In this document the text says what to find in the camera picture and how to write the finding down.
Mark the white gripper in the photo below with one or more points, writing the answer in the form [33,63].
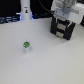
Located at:
[66,10]

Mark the black kcup holder drawer box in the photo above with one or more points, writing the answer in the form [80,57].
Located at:
[62,27]

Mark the white kcup green lid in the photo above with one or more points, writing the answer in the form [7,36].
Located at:
[26,47]

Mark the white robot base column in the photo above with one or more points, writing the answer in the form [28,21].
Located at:
[26,13]

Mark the dark equipment with blue light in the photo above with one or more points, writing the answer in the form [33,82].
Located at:
[9,19]

